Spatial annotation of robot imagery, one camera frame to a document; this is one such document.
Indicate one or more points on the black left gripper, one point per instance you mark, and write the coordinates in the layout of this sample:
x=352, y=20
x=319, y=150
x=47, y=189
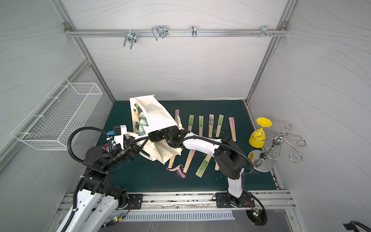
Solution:
x=129, y=149

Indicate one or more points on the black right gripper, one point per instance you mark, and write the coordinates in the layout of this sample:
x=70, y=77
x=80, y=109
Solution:
x=156, y=135

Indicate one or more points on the bamboo folding fan green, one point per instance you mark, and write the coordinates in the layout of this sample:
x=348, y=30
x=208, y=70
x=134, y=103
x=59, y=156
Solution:
x=219, y=125
x=201, y=122

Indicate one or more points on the cream canvas tote bag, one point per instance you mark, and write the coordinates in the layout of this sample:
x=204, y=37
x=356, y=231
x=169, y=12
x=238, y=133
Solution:
x=148, y=115

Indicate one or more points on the bamboo folding fan pink tassel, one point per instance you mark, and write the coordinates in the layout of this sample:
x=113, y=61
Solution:
x=211, y=125

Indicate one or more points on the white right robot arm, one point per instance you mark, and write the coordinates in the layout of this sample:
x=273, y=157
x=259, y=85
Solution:
x=232, y=162

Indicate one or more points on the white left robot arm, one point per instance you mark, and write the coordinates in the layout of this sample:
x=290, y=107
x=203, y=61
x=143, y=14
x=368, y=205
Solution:
x=94, y=197

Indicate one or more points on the pink snack packet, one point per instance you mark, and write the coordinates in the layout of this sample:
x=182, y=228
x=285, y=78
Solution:
x=105, y=147

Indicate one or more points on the yellow plastic wine glass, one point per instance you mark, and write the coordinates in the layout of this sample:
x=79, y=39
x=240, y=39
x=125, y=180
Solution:
x=258, y=137

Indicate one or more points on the metal double hook middle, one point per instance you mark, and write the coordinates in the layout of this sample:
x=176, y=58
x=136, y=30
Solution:
x=160, y=32

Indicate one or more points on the metal double hook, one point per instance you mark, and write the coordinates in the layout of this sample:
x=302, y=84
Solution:
x=130, y=38
x=160, y=32

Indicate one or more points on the metal double hook left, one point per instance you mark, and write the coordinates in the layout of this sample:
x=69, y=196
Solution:
x=130, y=38

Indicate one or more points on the small metal hook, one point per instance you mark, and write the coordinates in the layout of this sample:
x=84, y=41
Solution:
x=194, y=31

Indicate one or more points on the metal hook right end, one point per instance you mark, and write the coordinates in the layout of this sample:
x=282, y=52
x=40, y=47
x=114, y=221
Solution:
x=264, y=33

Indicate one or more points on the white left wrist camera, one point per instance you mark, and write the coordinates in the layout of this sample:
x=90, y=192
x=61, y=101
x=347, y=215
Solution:
x=116, y=137

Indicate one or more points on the white wire basket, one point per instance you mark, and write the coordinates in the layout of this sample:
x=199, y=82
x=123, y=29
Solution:
x=64, y=109

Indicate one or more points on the chrome wire glass rack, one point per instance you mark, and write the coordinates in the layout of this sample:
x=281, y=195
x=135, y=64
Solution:
x=262, y=158

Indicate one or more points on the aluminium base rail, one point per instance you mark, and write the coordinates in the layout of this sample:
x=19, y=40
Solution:
x=207, y=200

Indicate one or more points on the aluminium crossbar rail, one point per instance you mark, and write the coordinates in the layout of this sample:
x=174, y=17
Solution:
x=173, y=33

